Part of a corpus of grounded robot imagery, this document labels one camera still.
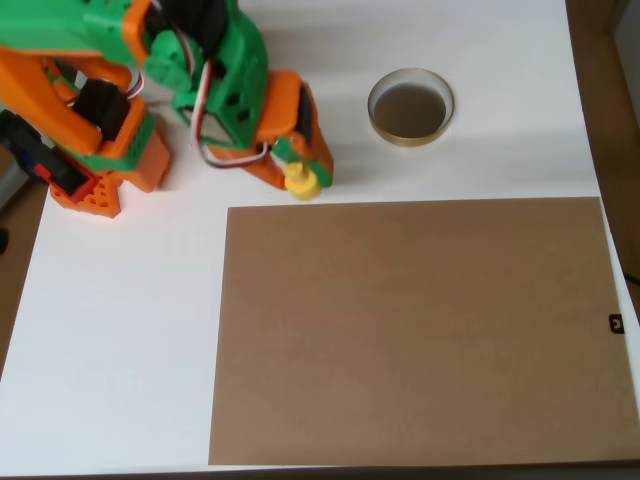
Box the yellow plastic stepped piece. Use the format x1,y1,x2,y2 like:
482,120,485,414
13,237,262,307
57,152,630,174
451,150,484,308
283,160,322,203

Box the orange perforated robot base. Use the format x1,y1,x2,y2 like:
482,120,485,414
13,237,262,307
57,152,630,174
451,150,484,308
0,108,172,222

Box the shallow round gold-rimmed dish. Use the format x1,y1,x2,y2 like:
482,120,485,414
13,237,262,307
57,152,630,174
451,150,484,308
367,67,456,149

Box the brown rectangular board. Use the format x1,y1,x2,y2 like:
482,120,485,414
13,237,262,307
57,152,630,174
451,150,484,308
207,196,640,467

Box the white red servo cable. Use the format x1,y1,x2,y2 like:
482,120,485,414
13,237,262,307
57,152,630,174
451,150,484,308
191,39,275,172

